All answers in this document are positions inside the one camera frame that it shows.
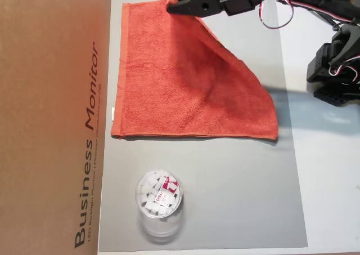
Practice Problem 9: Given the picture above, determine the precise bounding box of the grey desk mat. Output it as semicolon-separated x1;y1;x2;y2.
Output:
98;0;309;253

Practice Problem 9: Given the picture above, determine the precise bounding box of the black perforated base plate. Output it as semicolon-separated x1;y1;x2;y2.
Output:
312;84;349;107

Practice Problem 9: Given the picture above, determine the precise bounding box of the red white eraser wrapper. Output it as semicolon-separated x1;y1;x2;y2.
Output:
155;176;180;208

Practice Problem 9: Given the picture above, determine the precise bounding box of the orange terry towel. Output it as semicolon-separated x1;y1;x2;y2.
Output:
110;0;279;141

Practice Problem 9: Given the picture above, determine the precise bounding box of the clear plastic jar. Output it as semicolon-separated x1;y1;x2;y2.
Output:
134;169;188;244

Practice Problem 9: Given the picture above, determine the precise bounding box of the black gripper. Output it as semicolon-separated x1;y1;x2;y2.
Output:
165;0;257;18

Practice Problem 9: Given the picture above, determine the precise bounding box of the brown cardboard monitor box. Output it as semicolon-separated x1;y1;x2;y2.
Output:
0;0;113;255

